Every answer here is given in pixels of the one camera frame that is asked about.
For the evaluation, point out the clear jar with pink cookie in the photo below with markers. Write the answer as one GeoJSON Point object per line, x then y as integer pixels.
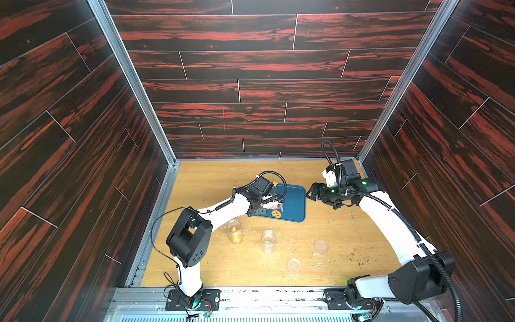
{"type": "Point", "coordinates": [275, 203]}

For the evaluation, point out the aluminium frame post right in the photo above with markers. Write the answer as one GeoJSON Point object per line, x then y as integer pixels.
{"type": "Point", "coordinates": [433, 31]}

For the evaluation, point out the aluminium frame post left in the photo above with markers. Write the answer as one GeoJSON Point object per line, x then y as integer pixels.
{"type": "Point", "coordinates": [110, 31]}

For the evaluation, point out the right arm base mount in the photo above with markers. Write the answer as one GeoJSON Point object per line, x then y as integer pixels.
{"type": "Point", "coordinates": [350, 298]}

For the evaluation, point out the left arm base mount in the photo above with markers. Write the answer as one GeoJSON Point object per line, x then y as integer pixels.
{"type": "Point", "coordinates": [201, 305]}

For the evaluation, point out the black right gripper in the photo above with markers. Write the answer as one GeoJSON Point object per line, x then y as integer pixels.
{"type": "Point", "coordinates": [322, 194]}

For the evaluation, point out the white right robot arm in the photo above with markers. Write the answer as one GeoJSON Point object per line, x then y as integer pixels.
{"type": "Point", "coordinates": [424, 272]}

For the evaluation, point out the clear jar with mixed cookies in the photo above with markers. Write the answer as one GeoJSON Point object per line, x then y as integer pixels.
{"type": "Point", "coordinates": [268, 239]}

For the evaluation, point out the teal plastic tray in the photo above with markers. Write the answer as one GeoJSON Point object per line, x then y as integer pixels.
{"type": "Point", "coordinates": [294, 206]}

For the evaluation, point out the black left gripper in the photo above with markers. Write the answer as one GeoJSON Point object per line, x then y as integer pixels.
{"type": "Point", "coordinates": [261, 211]}

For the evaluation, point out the aluminium frame post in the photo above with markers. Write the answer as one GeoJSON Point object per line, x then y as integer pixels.
{"type": "Point", "coordinates": [433, 31]}
{"type": "Point", "coordinates": [110, 31]}

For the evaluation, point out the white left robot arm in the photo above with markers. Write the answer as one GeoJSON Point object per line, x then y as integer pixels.
{"type": "Point", "coordinates": [189, 239]}

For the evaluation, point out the orange pretzel cookie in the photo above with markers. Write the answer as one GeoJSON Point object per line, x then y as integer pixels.
{"type": "Point", "coordinates": [277, 214]}

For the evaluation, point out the clear jar with yellow cookies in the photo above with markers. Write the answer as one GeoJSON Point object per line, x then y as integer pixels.
{"type": "Point", "coordinates": [234, 229]}

